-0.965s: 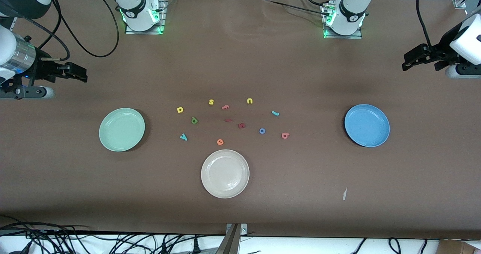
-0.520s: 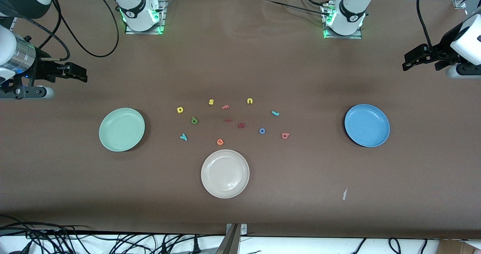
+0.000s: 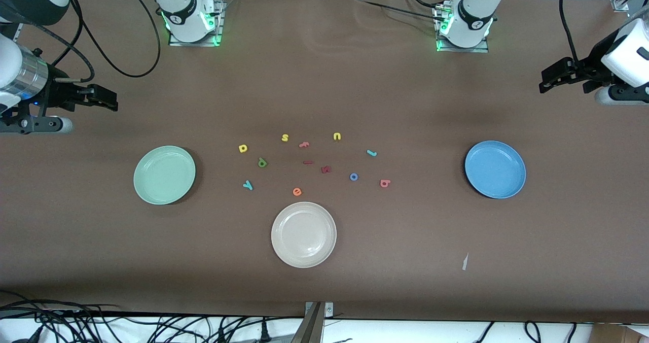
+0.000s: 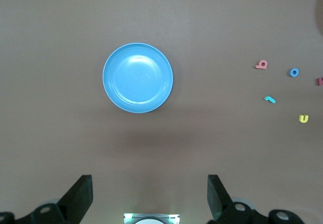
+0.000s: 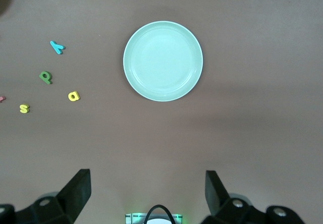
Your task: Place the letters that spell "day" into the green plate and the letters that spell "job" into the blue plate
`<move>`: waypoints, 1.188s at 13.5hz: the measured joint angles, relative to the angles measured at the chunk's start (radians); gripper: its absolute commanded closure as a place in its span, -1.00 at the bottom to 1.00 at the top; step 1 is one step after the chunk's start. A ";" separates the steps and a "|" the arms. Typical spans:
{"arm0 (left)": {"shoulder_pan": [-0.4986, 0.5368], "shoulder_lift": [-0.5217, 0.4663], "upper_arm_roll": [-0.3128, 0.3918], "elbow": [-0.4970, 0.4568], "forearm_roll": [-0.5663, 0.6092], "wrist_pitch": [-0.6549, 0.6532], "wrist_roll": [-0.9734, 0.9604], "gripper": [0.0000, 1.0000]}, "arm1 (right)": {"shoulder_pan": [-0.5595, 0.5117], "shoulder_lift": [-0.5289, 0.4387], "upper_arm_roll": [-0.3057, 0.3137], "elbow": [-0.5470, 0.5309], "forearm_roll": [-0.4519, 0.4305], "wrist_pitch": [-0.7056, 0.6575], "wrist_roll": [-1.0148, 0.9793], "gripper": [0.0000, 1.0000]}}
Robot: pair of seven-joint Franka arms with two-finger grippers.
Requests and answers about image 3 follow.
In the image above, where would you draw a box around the mint green plate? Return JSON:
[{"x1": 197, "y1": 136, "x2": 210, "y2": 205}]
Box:
[{"x1": 133, "y1": 146, "x2": 197, "y2": 205}]

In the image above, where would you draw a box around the blue plate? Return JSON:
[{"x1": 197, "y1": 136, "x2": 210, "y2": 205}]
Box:
[{"x1": 464, "y1": 140, "x2": 527, "y2": 199}]

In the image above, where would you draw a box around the beige plate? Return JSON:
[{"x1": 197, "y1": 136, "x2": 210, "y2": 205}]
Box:
[{"x1": 271, "y1": 201, "x2": 337, "y2": 268}]

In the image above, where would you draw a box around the cardboard box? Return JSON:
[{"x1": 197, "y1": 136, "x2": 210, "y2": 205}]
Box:
[{"x1": 590, "y1": 324, "x2": 649, "y2": 343}]

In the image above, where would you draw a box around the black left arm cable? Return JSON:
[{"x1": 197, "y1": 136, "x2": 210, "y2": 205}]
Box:
[{"x1": 559, "y1": 0, "x2": 581, "y2": 64}]

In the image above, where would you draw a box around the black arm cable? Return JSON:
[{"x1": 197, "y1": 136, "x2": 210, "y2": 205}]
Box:
[
  {"x1": 559, "y1": 0, "x2": 581, "y2": 64},
  {"x1": 14, "y1": 0, "x2": 162, "y2": 83}
]

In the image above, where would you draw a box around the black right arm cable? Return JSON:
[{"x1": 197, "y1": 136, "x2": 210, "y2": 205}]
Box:
[{"x1": 14, "y1": 0, "x2": 162, "y2": 83}]

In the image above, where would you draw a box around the silver metal bracket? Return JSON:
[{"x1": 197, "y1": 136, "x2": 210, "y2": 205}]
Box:
[{"x1": 305, "y1": 301, "x2": 334, "y2": 317}]

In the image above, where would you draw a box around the grey aluminium post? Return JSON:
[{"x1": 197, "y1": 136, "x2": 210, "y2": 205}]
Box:
[{"x1": 291, "y1": 302, "x2": 326, "y2": 343}]

